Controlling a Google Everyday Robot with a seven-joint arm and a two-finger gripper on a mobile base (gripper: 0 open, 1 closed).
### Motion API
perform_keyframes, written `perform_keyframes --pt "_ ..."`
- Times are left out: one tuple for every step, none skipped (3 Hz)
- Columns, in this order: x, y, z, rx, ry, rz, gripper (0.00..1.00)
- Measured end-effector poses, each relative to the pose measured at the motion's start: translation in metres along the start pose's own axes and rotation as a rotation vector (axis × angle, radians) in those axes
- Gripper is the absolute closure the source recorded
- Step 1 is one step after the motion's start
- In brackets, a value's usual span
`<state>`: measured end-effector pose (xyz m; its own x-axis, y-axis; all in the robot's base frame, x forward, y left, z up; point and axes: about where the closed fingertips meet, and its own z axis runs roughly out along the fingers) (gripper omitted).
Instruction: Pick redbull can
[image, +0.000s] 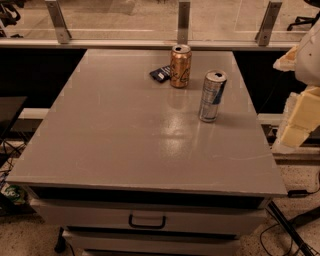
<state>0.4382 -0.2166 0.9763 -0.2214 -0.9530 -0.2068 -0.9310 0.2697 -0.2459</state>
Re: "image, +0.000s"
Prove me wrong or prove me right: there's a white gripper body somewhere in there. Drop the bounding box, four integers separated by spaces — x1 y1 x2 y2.
295 20 320 86

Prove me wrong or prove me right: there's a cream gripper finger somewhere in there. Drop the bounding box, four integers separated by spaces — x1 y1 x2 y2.
273 46 298 72
279 86 320 148

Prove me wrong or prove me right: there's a silver blue redbull can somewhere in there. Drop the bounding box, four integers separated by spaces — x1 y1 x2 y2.
199 70 227 123

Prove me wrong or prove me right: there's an orange soda can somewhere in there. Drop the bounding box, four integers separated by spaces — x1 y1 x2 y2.
170 44 192 88

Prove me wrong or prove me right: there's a black office chair base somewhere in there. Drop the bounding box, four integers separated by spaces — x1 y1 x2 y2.
287 12 320 31

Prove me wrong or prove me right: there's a dark blue snack packet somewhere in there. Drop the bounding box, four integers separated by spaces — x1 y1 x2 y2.
150 65 170 83

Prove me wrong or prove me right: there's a grey drawer cabinet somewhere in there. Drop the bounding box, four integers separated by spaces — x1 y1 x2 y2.
9 50 286 256

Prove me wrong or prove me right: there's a green snack bag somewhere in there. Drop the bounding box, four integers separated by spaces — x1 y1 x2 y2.
2 185 26 205

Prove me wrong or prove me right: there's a right metal railing bracket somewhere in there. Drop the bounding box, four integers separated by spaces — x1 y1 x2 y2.
255 0 282 46

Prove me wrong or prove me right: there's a metal railing bracket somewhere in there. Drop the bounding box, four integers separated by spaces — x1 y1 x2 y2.
255 0 282 46
177 0 191 44
45 0 71 44

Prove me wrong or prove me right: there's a black floor cable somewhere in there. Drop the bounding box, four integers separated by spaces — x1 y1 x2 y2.
259 222 320 256

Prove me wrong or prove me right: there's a middle metal railing bracket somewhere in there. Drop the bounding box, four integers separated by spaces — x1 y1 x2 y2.
177 0 191 44

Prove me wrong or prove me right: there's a black drawer handle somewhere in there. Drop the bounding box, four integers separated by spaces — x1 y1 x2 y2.
128 214 166 230

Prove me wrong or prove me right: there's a left metal railing bracket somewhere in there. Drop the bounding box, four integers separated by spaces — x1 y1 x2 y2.
45 0 71 44

